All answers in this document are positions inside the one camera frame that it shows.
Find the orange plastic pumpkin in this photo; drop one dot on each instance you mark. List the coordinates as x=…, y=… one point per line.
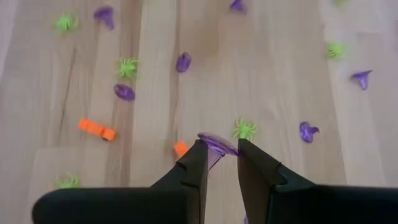
x=181, y=148
x=97, y=129

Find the purple plastic witch hat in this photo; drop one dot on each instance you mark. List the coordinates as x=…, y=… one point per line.
x=362, y=77
x=183, y=62
x=245, y=221
x=124, y=92
x=237, y=4
x=308, y=131
x=105, y=17
x=217, y=144

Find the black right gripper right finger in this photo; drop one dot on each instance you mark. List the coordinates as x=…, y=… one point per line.
x=311, y=205

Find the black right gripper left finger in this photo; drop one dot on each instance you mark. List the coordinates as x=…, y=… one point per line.
x=124, y=205

